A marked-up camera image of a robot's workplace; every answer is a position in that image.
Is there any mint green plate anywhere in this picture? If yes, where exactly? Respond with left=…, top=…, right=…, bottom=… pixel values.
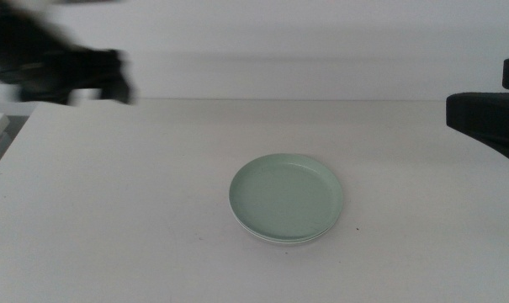
left=228, top=152, right=344, bottom=244

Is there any white round base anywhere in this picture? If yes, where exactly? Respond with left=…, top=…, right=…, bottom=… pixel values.
left=231, top=208, right=339, bottom=247

